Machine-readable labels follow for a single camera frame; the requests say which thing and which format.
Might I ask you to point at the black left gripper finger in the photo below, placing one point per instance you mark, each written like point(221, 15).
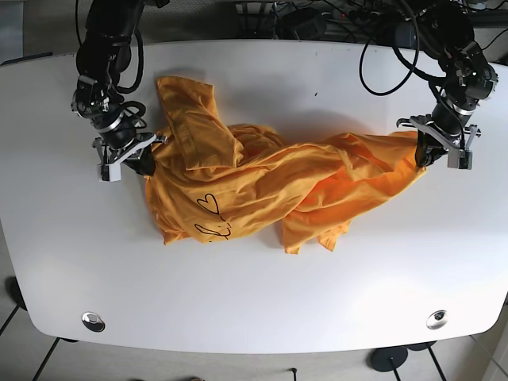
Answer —
point(423, 154)
point(432, 154)

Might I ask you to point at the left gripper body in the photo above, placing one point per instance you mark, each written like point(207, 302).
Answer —
point(460, 146)

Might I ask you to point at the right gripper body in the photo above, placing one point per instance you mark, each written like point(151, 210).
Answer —
point(109, 155)

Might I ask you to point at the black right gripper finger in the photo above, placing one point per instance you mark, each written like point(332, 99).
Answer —
point(142, 162)

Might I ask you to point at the orange T-shirt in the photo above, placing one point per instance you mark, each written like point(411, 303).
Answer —
point(214, 182)

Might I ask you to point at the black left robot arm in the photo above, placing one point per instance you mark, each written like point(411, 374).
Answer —
point(435, 41)

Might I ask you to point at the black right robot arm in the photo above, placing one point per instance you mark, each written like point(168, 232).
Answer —
point(110, 63)

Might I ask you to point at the black power adapter box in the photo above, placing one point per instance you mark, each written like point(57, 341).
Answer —
point(302, 24)

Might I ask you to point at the left silver table grommet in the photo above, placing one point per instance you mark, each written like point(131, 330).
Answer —
point(93, 322)

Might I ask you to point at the silver table grommet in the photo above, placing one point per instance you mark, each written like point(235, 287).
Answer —
point(93, 322)
point(437, 320)

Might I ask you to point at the right silver table grommet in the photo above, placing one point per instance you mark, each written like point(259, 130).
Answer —
point(437, 320)

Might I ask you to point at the black round stand base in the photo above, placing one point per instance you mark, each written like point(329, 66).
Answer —
point(388, 359)

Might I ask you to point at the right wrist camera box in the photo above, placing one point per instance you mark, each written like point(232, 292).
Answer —
point(109, 172)

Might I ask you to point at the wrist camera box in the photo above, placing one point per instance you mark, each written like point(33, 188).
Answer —
point(109, 172)
point(460, 159)

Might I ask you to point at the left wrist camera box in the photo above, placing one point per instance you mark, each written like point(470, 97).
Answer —
point(460, 159)

